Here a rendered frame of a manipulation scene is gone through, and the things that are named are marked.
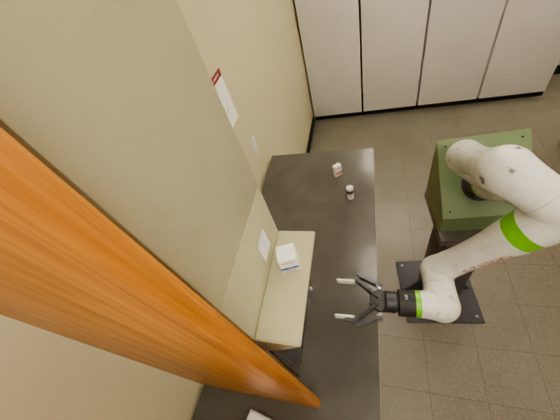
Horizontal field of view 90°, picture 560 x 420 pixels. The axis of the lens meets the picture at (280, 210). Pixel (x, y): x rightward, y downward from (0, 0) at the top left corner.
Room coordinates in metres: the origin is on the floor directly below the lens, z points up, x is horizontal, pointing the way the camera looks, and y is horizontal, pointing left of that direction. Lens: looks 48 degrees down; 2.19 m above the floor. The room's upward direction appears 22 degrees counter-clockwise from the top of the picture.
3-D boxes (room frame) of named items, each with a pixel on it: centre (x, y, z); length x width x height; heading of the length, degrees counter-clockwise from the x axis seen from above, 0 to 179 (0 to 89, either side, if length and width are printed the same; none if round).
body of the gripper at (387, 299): (0.34, -0.23, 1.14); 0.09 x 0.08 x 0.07; 63
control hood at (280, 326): (0.37, 0.05, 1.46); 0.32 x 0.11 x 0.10; 153
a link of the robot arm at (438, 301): (0.27, -0.38, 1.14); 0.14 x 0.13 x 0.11; 63
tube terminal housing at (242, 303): (0.45, 0.21, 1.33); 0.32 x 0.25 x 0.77; 153
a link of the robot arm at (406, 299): (0.31, -0.29, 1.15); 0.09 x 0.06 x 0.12; 153
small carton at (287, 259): (0.41, 0.03, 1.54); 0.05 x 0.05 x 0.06; 82
